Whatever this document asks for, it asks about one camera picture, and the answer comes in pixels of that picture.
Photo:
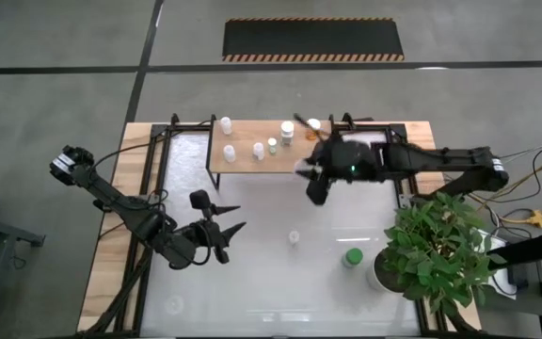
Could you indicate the wooden shelf with black legs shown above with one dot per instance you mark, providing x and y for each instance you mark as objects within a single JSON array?
[{"x": 247, "y": 139}]

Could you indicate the green bottle with green cap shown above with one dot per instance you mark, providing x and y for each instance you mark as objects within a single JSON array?
[{"x": 352, "y": 257}]

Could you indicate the potted green plant white pot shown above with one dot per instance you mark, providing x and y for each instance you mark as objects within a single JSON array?
[{"x": 435, "y": 254}]

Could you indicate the black hazard-striped floor mat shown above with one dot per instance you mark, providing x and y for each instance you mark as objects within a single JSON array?
[{"x": 313, "y": 40}]

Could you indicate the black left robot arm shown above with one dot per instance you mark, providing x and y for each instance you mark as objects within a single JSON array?
[{"x": 111, "y": 195}]

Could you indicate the small green bottle pale cap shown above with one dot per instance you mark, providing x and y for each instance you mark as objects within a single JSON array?
[{"x": 272, "y": 145}]

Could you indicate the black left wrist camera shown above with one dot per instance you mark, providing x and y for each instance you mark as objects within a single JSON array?
[{"x": 224, "y": 254}]

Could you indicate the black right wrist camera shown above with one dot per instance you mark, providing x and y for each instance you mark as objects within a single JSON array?
[{"x": 319, "y": 192}]

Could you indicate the clear round plastic lid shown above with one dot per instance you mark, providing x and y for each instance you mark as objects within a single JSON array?
[{"x": 174, "y": 305}]

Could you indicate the small clear cup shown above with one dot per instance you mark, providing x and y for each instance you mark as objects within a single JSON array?
[{"x": 293, "y": 236}]

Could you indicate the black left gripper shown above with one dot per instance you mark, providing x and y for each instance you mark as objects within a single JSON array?
[{"x": 210, "y": 233}]

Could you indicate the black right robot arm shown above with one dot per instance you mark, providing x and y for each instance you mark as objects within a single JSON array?
[{"x": 431, "y": 157}]

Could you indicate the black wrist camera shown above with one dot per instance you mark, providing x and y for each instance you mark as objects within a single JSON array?
[
  {"x": 224, "y": 254},
  {"x": 319, "y": 192}
]

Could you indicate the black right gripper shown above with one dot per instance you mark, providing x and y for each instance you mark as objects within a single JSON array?
[{"x": 346, "y": 157}]

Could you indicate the orange bottle with white cap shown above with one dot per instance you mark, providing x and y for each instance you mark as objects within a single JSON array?
[{"x": 314, "y": 124}]

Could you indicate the white power adapter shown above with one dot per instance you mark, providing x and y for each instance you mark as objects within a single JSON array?
[{"x": 504, "y": 287}]

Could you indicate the black metal table frame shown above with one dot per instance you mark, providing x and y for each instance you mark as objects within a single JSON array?
[{"x": 186, "y": 127}]

